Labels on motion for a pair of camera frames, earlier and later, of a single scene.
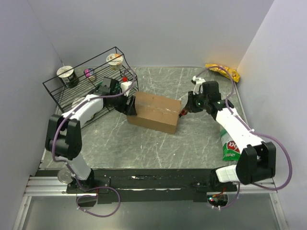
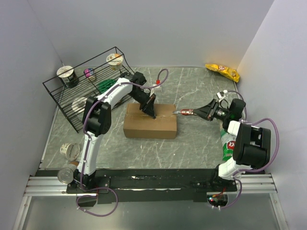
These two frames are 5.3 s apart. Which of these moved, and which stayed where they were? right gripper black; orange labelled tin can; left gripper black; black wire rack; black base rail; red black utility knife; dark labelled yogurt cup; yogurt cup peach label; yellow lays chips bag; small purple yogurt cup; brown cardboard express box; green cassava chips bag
Moved: brown cardboard express box; red black utility knife; right gripper black; left gripper black
Stayed: dark labelled yogurt cup; black base rail; orange labelled tin can; green cassava chips bag; black wire rack; yogurt cup peach label; small purple yogurt cup; yellow lays chips bag
